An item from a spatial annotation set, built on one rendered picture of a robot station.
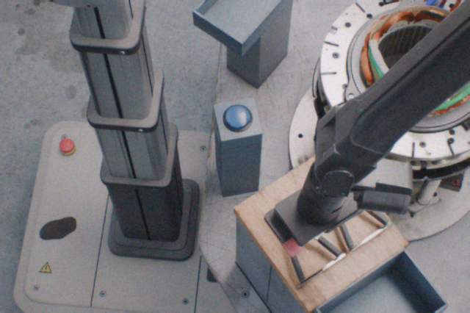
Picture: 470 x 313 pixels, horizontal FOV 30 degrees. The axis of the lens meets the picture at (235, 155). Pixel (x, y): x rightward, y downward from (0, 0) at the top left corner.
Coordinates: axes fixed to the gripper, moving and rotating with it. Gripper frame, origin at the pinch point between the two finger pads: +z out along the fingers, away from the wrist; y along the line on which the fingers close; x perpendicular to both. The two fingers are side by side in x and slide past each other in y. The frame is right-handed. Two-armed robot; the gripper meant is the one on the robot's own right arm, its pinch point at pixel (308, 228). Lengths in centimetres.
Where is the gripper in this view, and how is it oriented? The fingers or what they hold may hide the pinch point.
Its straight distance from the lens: 127.0
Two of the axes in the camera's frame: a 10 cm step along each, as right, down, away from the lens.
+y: 8.3, -4.9, 2.8
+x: -5.6, -7.7, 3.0
